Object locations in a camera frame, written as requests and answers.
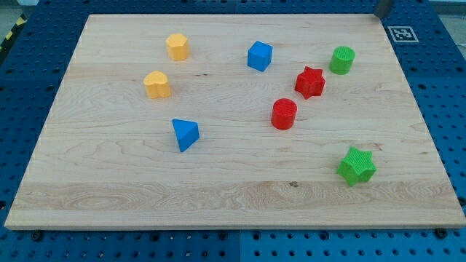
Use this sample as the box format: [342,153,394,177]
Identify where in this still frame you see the green cylinder block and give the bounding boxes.
[329,46,355,75]

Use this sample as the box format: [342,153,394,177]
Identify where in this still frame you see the wooden board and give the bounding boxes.
[5,14,465,230]

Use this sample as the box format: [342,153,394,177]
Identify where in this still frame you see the blue triangle block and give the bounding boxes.
[172,119,200,152]

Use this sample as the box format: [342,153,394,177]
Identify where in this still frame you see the red cylinder block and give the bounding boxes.
[271,98,298,130]

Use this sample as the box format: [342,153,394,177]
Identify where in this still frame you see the blue cube block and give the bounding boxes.
[247,41,273,71]

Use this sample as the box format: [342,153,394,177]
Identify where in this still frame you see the yellow heart block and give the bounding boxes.
[143,71,171,99]

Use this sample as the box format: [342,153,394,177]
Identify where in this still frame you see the red star block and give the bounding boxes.
[294,66,325,100]

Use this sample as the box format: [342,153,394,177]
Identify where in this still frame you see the yellow hexagon block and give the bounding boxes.
[165,33,189,61]

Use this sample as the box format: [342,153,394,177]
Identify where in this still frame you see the green star block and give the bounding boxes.
[337,146,377,186]

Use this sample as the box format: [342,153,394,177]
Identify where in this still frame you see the white fiducial marker tag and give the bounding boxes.
[387,25,419,43]

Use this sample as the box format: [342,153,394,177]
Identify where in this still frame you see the grey robot pusher tip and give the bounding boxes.
[373,0,395,19]

